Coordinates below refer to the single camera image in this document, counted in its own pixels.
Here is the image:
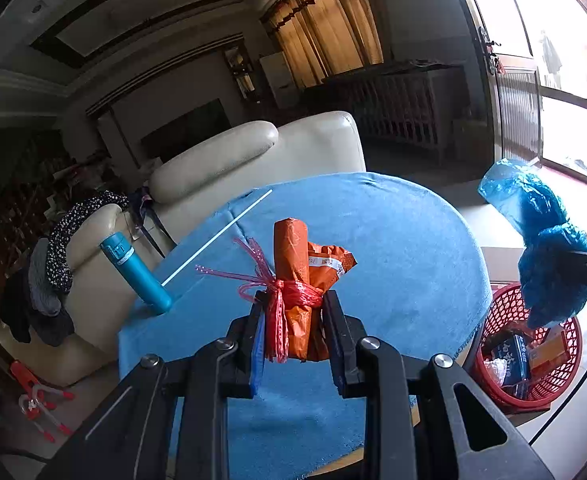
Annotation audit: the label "blue plastic bag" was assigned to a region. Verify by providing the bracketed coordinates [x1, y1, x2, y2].
[478, 158, 587, 328]

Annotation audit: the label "red mesh trash basket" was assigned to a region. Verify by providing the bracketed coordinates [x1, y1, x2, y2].
[471, 284, 582, 414]

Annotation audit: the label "orange red medicine box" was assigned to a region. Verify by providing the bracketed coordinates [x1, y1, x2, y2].
[528, 325, 570, 382]

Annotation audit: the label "blue packet in basket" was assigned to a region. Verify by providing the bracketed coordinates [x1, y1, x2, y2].
[491, 334, 530, 387]

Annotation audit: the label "red toy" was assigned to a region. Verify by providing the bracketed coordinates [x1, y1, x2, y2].
[9, 361, 76, 443]

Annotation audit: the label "blue tablecloth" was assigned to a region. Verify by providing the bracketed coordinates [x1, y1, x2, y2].
[118, 172, 491, 479]

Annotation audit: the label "grey clothes on sofa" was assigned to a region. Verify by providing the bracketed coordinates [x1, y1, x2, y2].
[0, 238, 74, 347]

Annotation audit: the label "teal thermos bottle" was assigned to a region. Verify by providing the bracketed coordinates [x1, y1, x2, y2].
[100, 232, 173, 315]

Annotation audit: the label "black white patterned cloth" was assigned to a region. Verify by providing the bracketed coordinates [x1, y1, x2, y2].
[45, 190, 129, 295]

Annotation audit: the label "white stick on table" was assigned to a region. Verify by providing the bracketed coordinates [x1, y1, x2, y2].
[161, 188, 273, 286]

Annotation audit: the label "cream leather sofa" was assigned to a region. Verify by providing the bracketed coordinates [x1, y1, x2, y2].
[0, 110, 366, 387]

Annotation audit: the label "white wooden crib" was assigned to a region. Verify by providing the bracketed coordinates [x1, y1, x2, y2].
[319, 61, 469, 160]

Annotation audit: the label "black television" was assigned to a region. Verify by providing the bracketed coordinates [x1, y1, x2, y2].
[141, 99, 231, 162]

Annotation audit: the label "yellow curtain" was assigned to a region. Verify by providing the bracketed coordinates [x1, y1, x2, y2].
[263, 0, 383, 90]

